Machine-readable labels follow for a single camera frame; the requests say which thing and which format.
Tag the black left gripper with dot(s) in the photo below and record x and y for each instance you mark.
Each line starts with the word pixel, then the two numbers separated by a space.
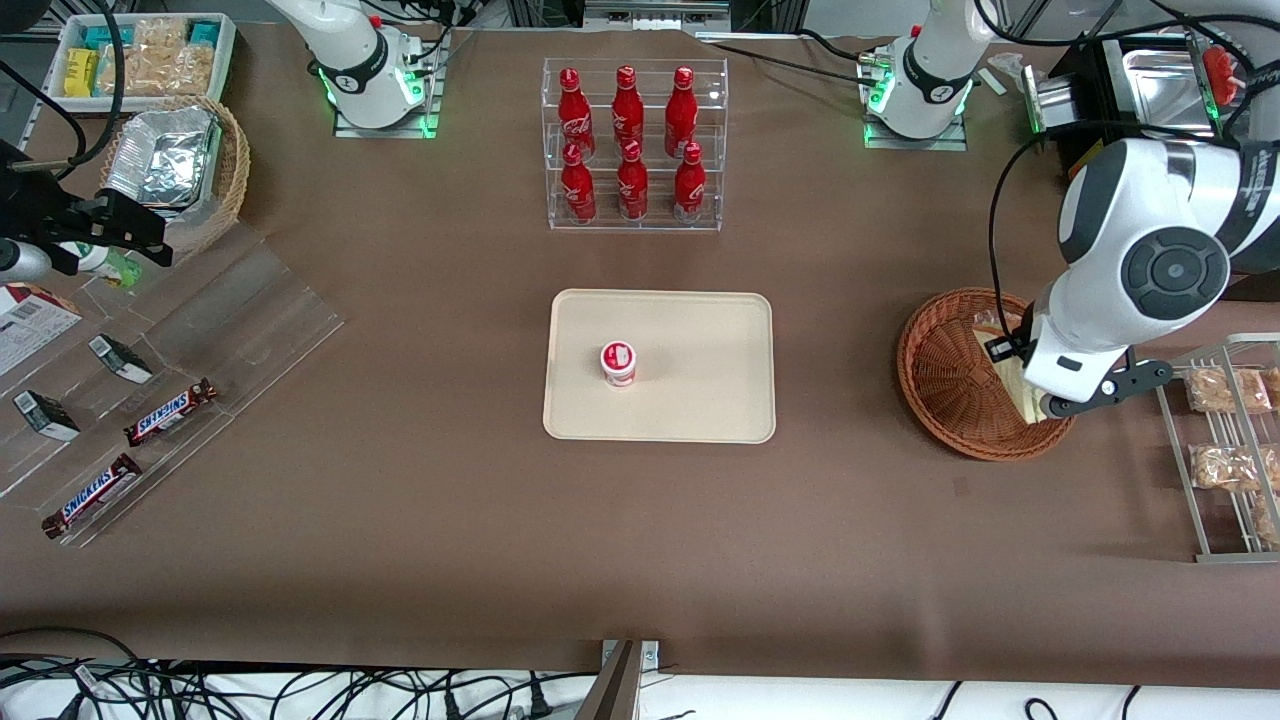
pixel 1003 347

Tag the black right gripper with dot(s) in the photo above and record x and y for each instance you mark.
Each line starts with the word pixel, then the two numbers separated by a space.
pixel 48 213

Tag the triangular sandwich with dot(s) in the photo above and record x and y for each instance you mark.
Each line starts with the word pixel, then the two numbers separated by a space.
pixel 1022 395

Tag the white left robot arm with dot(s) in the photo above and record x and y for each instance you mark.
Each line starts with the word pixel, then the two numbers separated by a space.
pixel 1130 200

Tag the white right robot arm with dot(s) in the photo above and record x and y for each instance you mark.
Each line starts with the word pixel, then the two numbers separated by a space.
pixel 355 60

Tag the tan wicker basket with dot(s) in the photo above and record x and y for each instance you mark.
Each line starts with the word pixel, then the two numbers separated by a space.
pixel 232 170

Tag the round brown wicker basket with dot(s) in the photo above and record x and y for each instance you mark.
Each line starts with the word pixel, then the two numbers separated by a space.
pixel 940 400

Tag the beige plastic tray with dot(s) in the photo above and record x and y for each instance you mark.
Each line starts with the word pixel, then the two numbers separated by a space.
pixel 650 415

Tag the white green drink bottle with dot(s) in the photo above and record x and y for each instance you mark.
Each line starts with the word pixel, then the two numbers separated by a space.
pixel 105 265

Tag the silver foil pouch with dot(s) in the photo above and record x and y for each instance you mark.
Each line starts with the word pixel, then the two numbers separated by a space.
pixel 160 160

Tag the clear bag of snacks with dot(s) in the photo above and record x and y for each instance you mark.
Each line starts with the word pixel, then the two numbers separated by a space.
pixel 1268 520
pixel 1230 467
pixel 1274 386
pixel 1225 390

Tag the small black white box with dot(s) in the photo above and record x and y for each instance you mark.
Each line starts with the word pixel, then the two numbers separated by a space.
pixel 45 415
pixel 120 358

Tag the clear acrylic display stand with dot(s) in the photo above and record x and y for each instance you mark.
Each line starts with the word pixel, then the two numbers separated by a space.
pixel 250 330

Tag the white red printed carton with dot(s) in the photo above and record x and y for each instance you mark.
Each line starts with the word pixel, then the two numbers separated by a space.
pixel 30 330

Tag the clear cracker bag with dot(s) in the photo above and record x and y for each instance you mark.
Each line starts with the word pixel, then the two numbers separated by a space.
pixel 160 72
pixel 158 33

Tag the yellow snack pack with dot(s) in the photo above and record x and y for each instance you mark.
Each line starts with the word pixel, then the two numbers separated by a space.
pixel 80 72

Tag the brown snickers bar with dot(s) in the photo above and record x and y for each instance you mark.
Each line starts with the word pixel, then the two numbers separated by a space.
pixel 170 412
pixel 90 497

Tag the white plastic bin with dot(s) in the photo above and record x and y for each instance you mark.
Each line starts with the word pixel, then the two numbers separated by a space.
pixel 228 60

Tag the teal snack pack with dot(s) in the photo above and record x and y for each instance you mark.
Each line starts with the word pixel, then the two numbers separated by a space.
pixel 105 37
pixel 204 32

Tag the black food warmer machine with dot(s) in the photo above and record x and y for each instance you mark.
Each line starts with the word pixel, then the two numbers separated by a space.
pixel 1150 80

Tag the red sausage skewer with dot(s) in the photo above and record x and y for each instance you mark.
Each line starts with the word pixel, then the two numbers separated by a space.
pixel 1220 75

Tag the small clear plastic wrapper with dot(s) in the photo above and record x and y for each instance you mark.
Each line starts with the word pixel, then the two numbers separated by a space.
pixel 1005 65

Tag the red cola bottle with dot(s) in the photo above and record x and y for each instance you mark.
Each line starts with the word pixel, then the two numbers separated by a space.
pixel 627 105
pixel 681 110
pixel 577 190
pixel 689 190
pixel 632 190
pixel 572 105

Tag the brown paper table cover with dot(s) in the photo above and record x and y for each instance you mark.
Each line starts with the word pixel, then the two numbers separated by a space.
pixel 450 560

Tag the clear acrylic bottle rack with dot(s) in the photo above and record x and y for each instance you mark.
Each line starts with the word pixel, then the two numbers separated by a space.
pixel 605 226

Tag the red white yogurt cup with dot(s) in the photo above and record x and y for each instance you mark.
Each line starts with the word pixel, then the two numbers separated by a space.
pixel 618 362

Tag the black power plug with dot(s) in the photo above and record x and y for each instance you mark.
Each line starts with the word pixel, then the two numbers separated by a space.
pixel 452 708
pixel 540 705

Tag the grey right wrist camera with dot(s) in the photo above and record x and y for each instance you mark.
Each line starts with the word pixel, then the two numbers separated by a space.
pixel 20 262

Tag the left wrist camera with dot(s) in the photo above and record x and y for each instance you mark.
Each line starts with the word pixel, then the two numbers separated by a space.
pixel 1010 348

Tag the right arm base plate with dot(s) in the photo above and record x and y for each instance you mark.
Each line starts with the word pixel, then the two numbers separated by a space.
pixel 425 128

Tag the silver metal bracket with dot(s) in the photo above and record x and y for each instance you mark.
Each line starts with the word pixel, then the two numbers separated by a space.
pixel 650 655

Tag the dark metal post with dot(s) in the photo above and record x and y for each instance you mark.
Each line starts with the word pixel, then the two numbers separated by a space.
pixel 615 690

